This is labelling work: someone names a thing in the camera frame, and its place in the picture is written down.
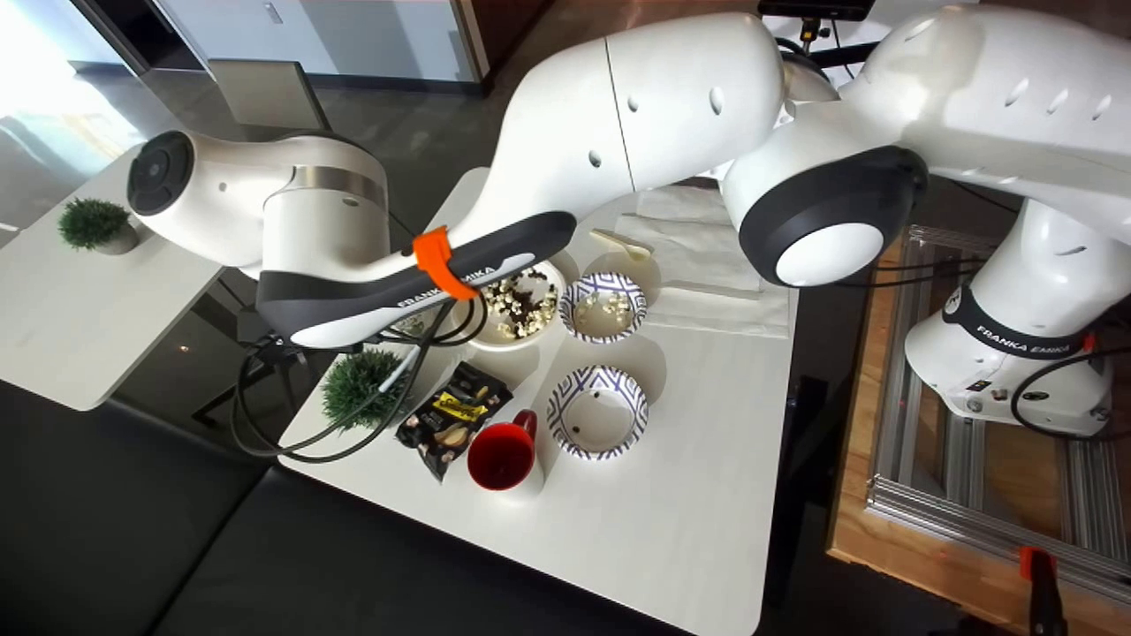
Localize orange cable clip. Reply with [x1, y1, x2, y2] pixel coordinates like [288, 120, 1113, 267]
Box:
[410, 224, 481, 302]

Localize bar clamp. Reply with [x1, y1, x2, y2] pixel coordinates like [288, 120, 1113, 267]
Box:
[1019, 540, 1076, 636]

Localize dark snack packet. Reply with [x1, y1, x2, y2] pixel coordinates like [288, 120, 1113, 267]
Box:
[392, 361, 518, 484]

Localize blue patterned bowl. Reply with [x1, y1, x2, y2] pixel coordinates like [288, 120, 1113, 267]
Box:
[546, 362, 653, 462]
[558, 273, 653, 343]

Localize grey box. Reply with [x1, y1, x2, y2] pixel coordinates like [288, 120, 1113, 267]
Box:
[208, 56, 333, 133]

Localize aluminium profile frame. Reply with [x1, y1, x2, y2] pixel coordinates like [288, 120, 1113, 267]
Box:
[866, 234, 1131, 592]

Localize white side table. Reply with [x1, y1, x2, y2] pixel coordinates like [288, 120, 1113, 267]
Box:
[0, 141, 275, 416]

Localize wooden base board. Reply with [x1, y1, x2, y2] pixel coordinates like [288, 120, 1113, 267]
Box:
[829, 224, 1131, 636]

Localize red and white mug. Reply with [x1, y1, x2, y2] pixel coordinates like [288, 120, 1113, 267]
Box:
[465, 406, 546, 494]

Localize black base cable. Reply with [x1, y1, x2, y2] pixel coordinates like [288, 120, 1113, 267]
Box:
[1008, 330, 1131, 440]

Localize white cloth towel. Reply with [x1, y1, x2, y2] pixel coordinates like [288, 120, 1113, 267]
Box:
[604, 186, 806, 346]

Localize black wrist cables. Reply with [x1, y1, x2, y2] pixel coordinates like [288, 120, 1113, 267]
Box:
[225, 292, 493, 466]

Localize small green potted plant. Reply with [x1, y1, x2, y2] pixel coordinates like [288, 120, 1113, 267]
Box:
[56, 193, 144, 257]

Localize dark upholstered bench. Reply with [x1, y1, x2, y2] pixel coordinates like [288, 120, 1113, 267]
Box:
[0, 373, 734, 636]

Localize black camera stand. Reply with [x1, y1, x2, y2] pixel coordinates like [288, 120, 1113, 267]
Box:
[756, 0, 897, 68]

